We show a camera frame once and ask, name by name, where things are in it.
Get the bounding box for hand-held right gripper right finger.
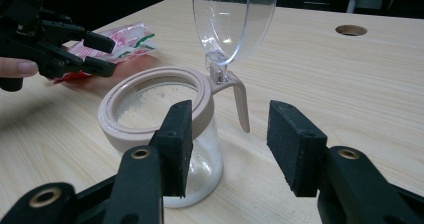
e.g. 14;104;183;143
266;99;422;224

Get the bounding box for glass jar with flip lid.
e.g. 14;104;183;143
97;0;280;209

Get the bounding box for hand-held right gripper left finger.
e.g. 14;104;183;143
102;99;195;224

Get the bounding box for pink and white plastic packet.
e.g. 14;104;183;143
53;22;160;85

